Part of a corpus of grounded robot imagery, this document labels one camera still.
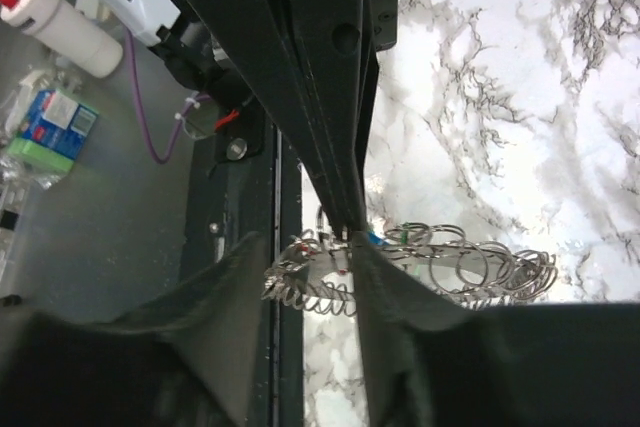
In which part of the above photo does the blue key tag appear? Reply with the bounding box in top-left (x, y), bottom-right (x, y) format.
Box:
top-left (368, 232), bottom-right (387, 246)

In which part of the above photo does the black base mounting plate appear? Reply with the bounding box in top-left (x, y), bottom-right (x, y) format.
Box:
top-left (178, 98), bottom-right (304, 426)

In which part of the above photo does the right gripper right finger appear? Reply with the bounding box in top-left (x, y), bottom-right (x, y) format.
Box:
top-left (352, 232), bottom-right (639, 426)

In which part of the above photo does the white spray can red nozzle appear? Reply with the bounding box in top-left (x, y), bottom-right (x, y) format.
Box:
top-left (1, 0), bottom-right (123, 78)

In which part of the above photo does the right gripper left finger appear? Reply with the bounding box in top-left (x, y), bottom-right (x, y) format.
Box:
top-left (1, 233), bottom-right (269, 426)

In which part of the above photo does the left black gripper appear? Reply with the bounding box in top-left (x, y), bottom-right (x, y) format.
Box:
top-left (186, 0), bottom-right (398, 235)

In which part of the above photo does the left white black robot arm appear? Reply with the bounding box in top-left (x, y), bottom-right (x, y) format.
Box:
top-left (101, 0), bottom-right (398, 232)

